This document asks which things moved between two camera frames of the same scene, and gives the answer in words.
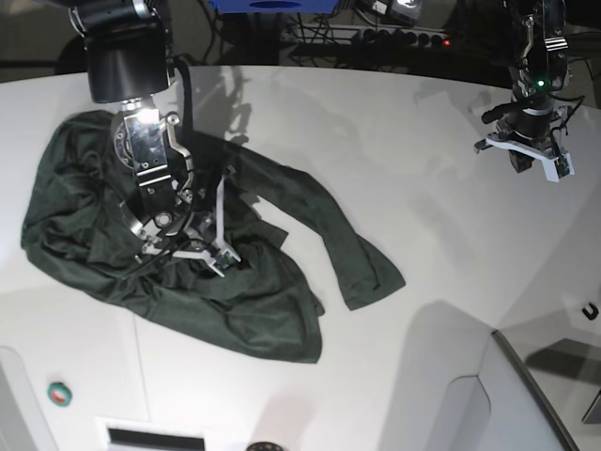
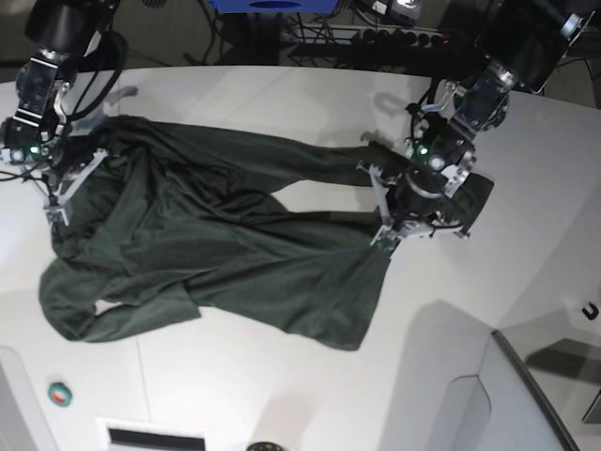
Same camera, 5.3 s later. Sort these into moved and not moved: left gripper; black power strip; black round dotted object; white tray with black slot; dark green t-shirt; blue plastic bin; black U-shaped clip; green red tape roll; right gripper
Moved: right gripper; left gripper; dark green t-shirt
Not moved: black U-shaped clip; black round dotted object; black power strip; white tray with black slot; blue plastic bin; green red tape roll
